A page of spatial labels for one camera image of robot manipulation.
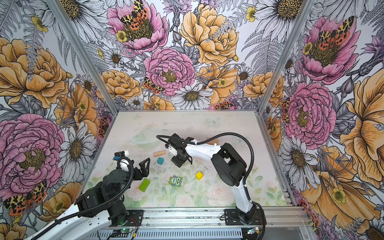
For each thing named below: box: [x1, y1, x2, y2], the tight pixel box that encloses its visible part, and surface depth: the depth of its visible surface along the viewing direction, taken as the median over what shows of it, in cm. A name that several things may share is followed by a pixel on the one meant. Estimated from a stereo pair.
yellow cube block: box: [195, 171, 204, 181], surface depth 89 cm
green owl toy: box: [168, 175, 183, 187], surface depth 87 cm
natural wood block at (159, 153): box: [153, 150, 167, 158], surface depth 99 cm
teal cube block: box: [157, 157, 164, 165], surface depth 95 cm
